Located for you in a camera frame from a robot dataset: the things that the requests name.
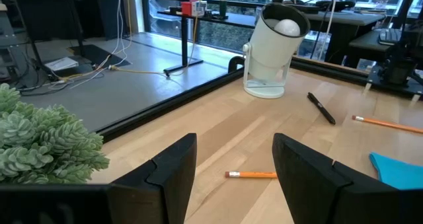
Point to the black desk with keyboard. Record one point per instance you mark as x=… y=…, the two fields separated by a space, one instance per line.
x=363 y=44

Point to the white desk lamp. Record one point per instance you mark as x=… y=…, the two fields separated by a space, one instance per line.
x=271 y=52

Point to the slim black pen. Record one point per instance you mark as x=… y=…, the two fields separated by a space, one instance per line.
x=321 y=108

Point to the black equipment rack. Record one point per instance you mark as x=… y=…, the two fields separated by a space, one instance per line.
x=49 y=16

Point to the red box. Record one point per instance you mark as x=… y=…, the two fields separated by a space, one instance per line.
x=186 y=8

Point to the white printed box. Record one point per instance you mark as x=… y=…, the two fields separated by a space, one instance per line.
x=200 y=8

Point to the orange pencil with eraser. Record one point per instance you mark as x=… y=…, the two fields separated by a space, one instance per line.
x=386 y=124
x=254 y=174

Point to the white flat box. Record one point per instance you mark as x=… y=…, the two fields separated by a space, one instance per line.
x=61 y=64

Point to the black stand with red box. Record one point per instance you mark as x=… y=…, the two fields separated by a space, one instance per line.
x=231 y=19

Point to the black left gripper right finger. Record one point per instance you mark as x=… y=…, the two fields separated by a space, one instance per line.
x=314 y=184

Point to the black aluminium table frame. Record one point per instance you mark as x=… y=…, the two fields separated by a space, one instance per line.
x=165 y=107

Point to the black keyboard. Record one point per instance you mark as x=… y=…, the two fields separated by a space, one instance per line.
x=390 y=36

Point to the black floor mat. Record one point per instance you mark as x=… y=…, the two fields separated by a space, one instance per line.
x=96 y=53

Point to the dark grey office desk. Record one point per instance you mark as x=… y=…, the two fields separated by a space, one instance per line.
x=343 y=19

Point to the dark bottle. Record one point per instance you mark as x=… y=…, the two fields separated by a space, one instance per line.
x=223 y=6

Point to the artificial succulent in grey pot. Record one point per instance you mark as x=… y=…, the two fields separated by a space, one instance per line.
x=39 y=141

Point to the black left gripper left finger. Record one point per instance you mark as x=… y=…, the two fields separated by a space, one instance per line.
x=165 y=184

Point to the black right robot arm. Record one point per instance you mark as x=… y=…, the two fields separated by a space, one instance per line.
x=396 y=68

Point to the blue sticky note pad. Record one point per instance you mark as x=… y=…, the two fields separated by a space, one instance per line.
x=396 y=172

